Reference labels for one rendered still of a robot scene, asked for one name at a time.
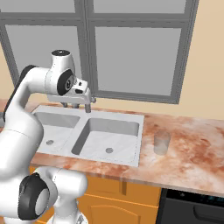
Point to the black dishwasher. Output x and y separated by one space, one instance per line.
189 208

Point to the white double basin sink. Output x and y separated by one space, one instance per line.
110 140

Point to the orange cupboard door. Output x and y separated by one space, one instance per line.
116 211

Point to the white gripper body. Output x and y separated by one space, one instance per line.
67 98

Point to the orange cupboard front panel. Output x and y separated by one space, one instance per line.
102 185

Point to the grey framed window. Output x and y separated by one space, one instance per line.
137 58

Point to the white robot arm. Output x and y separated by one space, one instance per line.
20 137

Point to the clear glass cup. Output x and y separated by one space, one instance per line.
162 143

